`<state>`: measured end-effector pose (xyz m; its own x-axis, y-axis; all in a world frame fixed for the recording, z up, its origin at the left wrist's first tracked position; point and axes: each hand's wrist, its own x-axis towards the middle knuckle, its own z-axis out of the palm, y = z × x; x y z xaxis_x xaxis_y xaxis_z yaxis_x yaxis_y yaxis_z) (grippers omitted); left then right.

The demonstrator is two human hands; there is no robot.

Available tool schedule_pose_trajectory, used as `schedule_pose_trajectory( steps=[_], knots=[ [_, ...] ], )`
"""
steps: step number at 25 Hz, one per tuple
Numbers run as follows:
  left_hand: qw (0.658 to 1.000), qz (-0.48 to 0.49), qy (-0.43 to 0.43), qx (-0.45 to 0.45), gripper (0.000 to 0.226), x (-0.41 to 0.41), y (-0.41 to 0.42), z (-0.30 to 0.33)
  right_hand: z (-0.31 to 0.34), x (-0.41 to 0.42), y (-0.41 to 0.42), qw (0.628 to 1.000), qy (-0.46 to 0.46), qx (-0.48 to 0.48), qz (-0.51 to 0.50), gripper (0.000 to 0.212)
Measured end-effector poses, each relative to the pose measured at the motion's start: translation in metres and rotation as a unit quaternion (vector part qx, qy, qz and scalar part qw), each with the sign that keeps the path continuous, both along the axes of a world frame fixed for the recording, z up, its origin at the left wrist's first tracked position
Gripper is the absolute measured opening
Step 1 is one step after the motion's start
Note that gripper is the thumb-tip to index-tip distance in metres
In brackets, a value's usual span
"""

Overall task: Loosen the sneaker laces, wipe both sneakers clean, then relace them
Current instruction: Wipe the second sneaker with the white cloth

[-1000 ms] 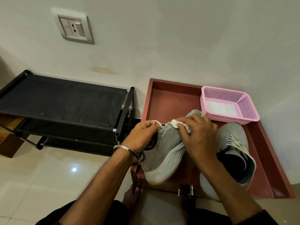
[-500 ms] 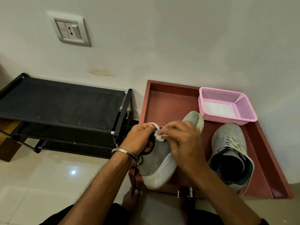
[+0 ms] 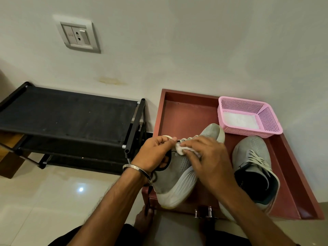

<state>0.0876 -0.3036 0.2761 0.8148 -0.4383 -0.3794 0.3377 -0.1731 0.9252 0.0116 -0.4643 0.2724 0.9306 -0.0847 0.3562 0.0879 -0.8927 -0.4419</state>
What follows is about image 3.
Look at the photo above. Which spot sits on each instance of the pink plastic basket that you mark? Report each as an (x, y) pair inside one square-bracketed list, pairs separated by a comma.
[(241, 103)]

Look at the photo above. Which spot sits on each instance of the person's left forearm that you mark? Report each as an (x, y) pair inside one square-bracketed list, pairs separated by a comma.
[(107, 210)]

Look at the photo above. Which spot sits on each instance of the person's left foot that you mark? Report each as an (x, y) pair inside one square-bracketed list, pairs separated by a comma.
[(143, 220)]

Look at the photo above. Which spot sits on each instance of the brown wooden furniture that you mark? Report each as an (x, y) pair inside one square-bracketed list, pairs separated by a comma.
[(10, 163)]

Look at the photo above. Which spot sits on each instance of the grey sneaker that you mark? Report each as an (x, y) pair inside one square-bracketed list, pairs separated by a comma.
[(256, 146), (176, 181)]

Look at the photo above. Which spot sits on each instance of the white wall socket plate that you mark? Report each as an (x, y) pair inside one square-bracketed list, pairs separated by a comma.
[(75, 35)]

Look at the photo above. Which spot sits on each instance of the white wipe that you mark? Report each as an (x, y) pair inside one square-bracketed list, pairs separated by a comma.
[(179, 149)]

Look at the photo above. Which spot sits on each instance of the stack of white wipes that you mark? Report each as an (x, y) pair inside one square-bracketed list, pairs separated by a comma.
[(239, 120)]

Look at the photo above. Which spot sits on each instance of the person's right hand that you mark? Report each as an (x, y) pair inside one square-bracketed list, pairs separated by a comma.
[(212, 169)]

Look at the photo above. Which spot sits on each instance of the person's right forearm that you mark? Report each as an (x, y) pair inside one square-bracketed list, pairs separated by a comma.
[(258, 222)]

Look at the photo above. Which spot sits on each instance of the reddish-brown side table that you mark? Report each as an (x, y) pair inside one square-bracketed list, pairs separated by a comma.
[(187, 110)]

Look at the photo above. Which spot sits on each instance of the person's left hand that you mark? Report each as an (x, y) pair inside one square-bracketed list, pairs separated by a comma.
[(151, 154)]

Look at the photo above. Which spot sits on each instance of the black shoe rack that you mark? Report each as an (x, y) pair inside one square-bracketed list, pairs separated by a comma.
[(69, 112)]

